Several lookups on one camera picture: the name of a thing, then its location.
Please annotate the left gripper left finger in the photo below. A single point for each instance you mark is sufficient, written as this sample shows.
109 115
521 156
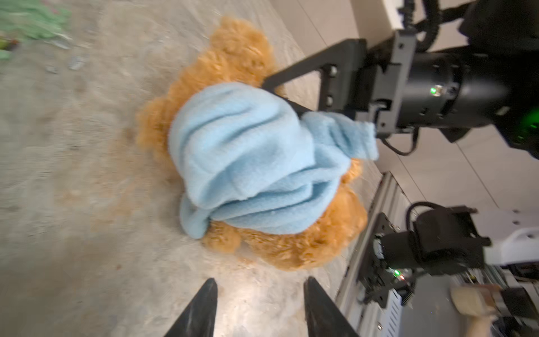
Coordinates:
198 318

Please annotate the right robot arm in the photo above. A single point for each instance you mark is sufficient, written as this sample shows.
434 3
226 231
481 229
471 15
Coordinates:
506 30

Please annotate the aluminium mounting rail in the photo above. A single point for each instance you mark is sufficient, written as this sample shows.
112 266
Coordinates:
369 312

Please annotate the brown teddy bear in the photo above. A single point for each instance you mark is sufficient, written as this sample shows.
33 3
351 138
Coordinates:
239 51

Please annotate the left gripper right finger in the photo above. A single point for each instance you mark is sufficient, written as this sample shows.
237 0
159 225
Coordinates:
322 316

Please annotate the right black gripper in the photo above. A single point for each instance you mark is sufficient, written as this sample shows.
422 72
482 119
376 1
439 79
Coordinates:
402 89

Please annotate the small green pieces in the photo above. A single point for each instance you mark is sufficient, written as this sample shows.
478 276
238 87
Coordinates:
31 20

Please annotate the light blue bear hoodie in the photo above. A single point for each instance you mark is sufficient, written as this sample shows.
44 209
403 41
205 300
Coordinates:
248 160

